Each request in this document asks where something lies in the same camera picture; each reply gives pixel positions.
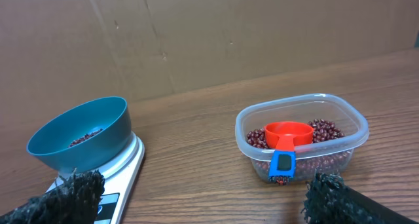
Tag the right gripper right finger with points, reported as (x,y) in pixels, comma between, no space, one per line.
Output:
(330,201)

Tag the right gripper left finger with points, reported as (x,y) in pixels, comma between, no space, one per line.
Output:
(75,201)

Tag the red scoop with blue handle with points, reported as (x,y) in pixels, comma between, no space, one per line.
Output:
(283,137)

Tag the white digital kitchen scale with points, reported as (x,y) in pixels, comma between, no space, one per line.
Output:
(117,159)

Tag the red beans in bowl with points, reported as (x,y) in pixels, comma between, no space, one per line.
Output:
(84,138)

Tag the blue bowl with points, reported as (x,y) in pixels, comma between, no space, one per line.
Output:
(109,113)

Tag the red adzuki beans in container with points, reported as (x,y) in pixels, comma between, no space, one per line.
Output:
(306,168)

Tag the clear plastic container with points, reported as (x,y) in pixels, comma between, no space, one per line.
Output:
(303,109)

